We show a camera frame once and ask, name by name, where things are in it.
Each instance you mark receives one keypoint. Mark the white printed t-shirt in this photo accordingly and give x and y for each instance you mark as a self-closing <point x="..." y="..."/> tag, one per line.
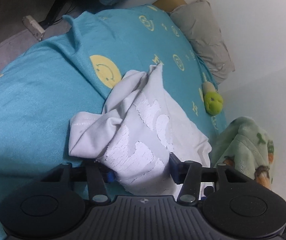
<point x="143" y="130"/>

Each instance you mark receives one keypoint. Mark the grey pillow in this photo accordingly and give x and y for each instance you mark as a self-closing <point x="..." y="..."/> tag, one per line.
<point x="203" y="35"/>

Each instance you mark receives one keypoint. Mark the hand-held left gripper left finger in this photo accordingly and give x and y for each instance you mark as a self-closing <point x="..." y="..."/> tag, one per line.
<point x="111" y="177"/>

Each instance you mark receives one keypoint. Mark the white desk with black legs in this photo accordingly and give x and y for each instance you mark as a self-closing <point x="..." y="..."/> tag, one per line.
<point x="55" y="7"/>

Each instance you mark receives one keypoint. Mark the green plush toy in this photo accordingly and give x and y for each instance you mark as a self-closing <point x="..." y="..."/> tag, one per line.
<point x="214" y="102"/>

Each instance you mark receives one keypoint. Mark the white power strip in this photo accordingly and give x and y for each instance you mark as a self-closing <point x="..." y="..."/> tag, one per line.
<point x="34" y="27"/>

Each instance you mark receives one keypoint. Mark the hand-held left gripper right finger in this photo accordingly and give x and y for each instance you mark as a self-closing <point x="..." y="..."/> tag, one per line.
<point x="175" y="170"/>

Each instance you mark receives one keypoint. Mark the mustard brown cushion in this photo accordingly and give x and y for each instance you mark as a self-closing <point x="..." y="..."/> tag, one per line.
<point x="170" y="1"/>

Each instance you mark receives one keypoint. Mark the teal patterned bed sheet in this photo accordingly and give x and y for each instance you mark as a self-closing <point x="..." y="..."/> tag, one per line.
<point x="32" y="92"/>

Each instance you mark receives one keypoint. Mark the green bear print blanket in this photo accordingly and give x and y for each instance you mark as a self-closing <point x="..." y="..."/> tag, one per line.
<point x="243" y="150"/>

